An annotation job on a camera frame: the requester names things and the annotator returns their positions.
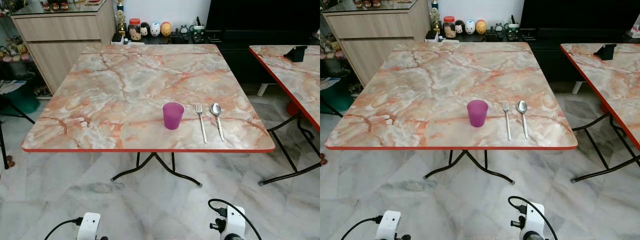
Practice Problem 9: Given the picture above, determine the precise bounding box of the green plastic bin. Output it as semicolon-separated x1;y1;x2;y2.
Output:
0;82;41;115
320;75;355;113

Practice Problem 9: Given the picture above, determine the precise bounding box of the marble-pattern folding table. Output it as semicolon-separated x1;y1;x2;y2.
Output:
21;43;276;187
560;43;640;183
324;41;579;185
249;45;321;186

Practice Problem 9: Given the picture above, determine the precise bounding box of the small black stand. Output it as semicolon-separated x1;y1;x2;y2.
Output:
283;45;308;63
593;43;618;61

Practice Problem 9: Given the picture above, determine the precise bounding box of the glass shelf with toys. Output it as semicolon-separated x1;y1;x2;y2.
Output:
0;0;32;83
320;0;351;76

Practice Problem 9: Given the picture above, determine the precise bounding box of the light wooden drawer cabinet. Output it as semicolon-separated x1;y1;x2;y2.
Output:
11;0;117;95
322;0;432;87

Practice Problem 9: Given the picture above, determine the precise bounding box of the silver metal spoon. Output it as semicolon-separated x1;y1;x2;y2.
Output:
516;100;530;140
210;103;226;142

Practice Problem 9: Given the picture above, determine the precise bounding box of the silver metal fork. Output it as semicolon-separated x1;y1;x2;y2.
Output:
501;100;513;142
195;103;208;144

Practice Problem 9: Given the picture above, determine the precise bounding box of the black flat television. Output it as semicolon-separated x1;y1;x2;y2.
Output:
206;0;321;32
520;0;640;30

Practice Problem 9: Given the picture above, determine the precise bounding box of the purple plastic cup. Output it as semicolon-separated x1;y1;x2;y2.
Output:
467;99;489;128
163;102;185;130

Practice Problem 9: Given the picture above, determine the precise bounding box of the golden trophy figurine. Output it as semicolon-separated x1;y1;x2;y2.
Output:
115;2;127;36
431;1;443;35

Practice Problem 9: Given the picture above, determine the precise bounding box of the red-lidded clear jar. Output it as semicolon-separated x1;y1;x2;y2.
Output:
443;16;457;40
128;18;142;41

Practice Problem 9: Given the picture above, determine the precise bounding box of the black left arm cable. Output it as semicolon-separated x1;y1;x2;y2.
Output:
341;215;384;240
44;217;84;240

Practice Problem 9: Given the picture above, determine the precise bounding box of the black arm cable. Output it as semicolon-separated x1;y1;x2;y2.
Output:
341;215;384;240
208;199;263;240
44;217;84;240
508;196;559;240

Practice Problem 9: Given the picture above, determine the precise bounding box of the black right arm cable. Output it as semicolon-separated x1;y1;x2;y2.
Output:
208;199;263;240
508;196;559;240

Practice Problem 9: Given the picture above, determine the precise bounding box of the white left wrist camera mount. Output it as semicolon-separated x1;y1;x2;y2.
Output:
76;212;102;240
375;210;402;240

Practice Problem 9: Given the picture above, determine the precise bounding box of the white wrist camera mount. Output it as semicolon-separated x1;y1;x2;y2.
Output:
76;212;102;240
520;202;546;240
225;205;247;240
375;210;402;240

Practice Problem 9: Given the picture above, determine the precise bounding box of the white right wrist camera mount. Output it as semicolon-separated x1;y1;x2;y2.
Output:
225;205;247;240
520;202;546;240

